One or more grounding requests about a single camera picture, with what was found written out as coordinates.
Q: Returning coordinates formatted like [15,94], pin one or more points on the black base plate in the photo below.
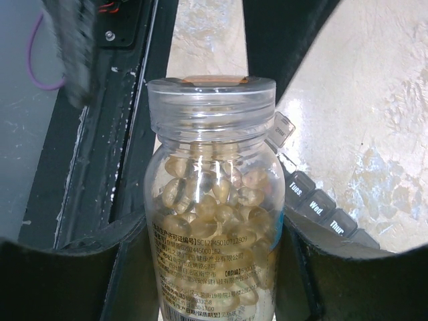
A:
[93,159]

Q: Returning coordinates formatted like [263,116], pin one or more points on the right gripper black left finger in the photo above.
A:
[106,276]

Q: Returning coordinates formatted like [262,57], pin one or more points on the amber pill bottle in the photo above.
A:
[214,194]

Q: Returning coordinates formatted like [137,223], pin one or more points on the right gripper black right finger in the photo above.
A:
[323,276]

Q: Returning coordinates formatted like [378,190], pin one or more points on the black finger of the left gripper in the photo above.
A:
[279,33]
[73,25]

